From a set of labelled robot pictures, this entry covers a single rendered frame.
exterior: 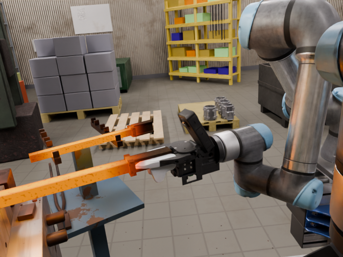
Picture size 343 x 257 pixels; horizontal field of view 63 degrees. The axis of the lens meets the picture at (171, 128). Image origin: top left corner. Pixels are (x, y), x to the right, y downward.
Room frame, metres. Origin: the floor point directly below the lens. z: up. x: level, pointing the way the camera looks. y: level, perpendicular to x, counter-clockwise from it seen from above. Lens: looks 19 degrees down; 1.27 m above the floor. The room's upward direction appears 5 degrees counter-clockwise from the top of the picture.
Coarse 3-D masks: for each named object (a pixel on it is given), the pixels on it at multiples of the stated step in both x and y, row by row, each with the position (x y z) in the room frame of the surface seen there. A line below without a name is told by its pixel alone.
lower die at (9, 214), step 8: (8, 208) 0.51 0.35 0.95; (0, 216) 0.44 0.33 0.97; (8, 216) 0.49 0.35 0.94; (0, 224) 0.43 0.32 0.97; (8, 224) 0.48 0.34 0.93; (0, 232) 0.42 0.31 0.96; (8, 232) 0.46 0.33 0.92; (0, 240) 0.40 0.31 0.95; (8, 240) 0.44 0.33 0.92; (0, 248) 0.39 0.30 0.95; (0, 256) 0.38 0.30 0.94
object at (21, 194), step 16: (128, 160) 0.55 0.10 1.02; (64, 176) 0.51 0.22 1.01; (80, 176) 0.50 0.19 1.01; (96, 176) 0.52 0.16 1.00; (112, 176) 0.53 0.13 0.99; (0, 192) 0.47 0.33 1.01; (16, 192) 0.46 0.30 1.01; (32, 192) 0.47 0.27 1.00; (48, 192) 0.48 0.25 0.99; (0, 208) 0.45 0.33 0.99
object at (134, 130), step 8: (128, 128) 0.99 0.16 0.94; (136, 128) 0.99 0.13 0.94; (144, 128) 1.01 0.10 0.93; (152, 128) 1.03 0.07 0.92; (96, 136) 0.93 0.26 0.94; (104, 136) 0.92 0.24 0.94; (112, 136) 0.93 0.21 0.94; (120, 136) 0.95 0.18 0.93; (136, 136) 0.98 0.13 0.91; (64, 144) 0.87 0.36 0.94; (72, 144) 0.87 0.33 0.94; (80, 144) 0.87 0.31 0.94; (88, 144) 0.89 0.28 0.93; (96, 144) 0.90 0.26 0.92; (32, 152) 0.82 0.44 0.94; (40, 152) 0.82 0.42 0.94; (48, 152) 0.82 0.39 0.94; (64, 152) 0.85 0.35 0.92; (32, 160) 0.80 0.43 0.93; (40, 160) 0.81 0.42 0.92
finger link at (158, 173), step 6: (162, 156) 0.57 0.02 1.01; (168, 156) 0.57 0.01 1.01; (174, 156) 0.56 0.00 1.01; (138, 162) 0.56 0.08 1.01; (144, 162) 0.55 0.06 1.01; (150, 162) 0.55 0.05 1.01; (156, 162) 0.55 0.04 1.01; (138, 168) 0.55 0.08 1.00; (144, 168) 0.55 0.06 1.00; (150, 168) 0.55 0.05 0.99; (156, 168) 0.56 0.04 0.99; (162, 168) 0.56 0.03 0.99; (168, 168) 0.57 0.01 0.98; (156, 174) 0.55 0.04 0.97; (162, 174) 0.56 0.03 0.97; (156, 180) 0.55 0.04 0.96; (162, 180) 0.56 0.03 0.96
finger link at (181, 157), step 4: (176, 156) 0.56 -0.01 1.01; (180, 156) 0.56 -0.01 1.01; (184, 156) 0.56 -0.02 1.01; (188, 156) 0.56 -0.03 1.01; (160, 160) 0.55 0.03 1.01; (164, 160) 0.55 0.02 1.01; (168, 160) 0.55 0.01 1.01; (172, 160) 0.55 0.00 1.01; (176, 160) 0.55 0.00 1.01; (180, 160) 0.55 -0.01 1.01; (184, 160) 0.56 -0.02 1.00; (160, 164) 0.55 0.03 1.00; (164, 164) 0.55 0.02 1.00; (168, 164) 0.55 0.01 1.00
